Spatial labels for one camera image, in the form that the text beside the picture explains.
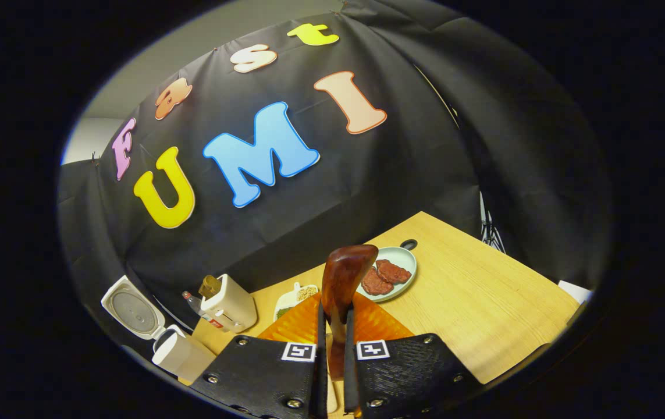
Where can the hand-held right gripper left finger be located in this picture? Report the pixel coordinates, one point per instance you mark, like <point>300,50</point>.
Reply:
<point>320,378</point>

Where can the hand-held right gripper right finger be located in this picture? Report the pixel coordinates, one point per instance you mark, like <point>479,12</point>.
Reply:
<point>351,378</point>

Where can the white divided rice grain dish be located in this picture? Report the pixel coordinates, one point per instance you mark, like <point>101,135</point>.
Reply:
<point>294,299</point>

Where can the brown wooden spoon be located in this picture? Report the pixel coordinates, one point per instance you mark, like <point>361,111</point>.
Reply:
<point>344,279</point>

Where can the white rice cooker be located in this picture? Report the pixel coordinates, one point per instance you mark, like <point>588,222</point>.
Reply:
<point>184,358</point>

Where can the red meat slice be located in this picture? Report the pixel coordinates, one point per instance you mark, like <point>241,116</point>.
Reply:
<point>393,271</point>
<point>376,283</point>

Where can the white toaster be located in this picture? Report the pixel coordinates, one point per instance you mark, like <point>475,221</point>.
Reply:
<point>233,308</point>

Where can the pale green plate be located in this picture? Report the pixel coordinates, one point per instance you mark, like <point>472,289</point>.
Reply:
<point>393,254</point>

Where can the brown toast slice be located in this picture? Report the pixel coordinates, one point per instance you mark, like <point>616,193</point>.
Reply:
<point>210,286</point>

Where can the clear plastic water bottle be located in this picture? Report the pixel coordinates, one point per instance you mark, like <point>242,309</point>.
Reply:
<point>192,302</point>

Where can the metal tripod stand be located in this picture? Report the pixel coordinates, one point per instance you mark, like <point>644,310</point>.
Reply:
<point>490,233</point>

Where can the white flat sheet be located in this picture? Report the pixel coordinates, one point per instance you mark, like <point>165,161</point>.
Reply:
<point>573,291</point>

